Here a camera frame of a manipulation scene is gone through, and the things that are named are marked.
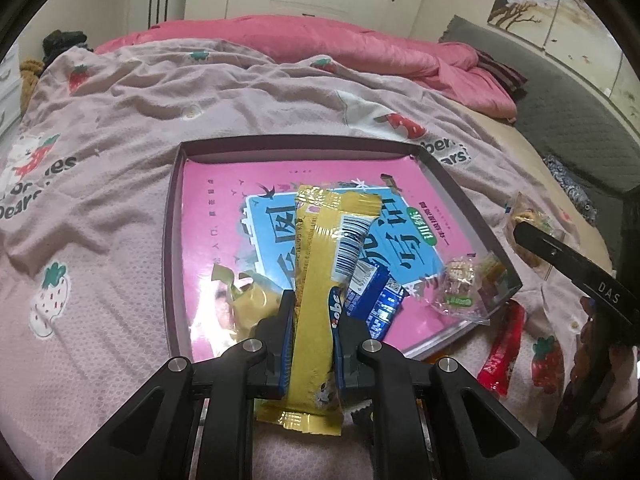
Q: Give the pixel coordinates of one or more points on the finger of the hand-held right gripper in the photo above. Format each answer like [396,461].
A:
[550,250]

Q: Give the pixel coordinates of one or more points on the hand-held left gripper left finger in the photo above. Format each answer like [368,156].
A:
[286,350]

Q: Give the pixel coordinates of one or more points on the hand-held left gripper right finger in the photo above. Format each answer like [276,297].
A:
[339,355]

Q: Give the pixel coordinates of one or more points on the orange rice cracker packet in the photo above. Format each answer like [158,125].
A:
[525,215]

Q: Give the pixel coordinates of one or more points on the yellow green snack packet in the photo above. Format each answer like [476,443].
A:
[250,305]

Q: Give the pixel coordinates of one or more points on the clear packet with green cubes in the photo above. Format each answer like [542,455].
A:
[495,275]

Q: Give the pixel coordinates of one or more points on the blue snack packet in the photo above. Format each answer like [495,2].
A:
[375,305]

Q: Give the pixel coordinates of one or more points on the long yellow snack packet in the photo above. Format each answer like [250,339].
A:
[315,285]

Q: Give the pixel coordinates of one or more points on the small clear candy packet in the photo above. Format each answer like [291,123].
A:
[457,285]

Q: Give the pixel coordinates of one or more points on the red snack packet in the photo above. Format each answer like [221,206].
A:
[500,360]

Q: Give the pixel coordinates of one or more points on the dark shallow cardboard box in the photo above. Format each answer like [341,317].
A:
[172,260]

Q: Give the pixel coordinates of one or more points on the person's right hand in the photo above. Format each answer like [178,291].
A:
[600,355]

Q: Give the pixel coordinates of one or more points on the blue patterned cloth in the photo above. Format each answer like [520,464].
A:
[570,185]

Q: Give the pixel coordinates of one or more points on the beige bed mattress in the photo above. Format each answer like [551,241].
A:
[515,160]

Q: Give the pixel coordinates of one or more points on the pink book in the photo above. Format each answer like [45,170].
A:
[215,220]

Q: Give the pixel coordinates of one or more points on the grey padded headboard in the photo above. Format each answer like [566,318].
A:
[550,95]

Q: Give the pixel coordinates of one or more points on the striped pillow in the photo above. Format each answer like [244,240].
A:
[500,70]

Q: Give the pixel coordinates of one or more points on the pink quilt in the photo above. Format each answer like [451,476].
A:
[325,45]

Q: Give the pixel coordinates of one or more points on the brown plush toy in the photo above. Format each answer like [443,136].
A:
[31,80]

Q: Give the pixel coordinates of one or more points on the white drawer cabinet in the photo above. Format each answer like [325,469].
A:
[7,90]

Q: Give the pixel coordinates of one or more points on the dark clothes pile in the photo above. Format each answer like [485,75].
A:
[62,40]

